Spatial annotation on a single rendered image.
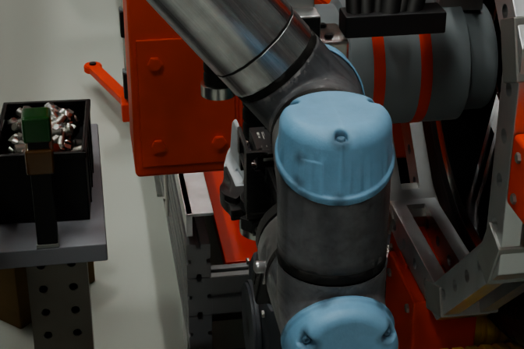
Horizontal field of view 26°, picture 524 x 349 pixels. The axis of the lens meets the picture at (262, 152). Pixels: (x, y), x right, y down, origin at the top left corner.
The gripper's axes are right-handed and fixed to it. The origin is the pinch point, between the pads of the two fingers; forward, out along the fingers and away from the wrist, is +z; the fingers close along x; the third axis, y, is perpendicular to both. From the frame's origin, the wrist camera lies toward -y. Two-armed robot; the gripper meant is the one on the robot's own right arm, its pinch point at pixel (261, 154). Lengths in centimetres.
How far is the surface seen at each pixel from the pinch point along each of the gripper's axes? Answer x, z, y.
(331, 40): -5.9, -2.2, 11.9
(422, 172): -25.4, 28.9, -18.6
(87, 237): 18, 53, -38
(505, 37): -20.2, -6.9, 13.0
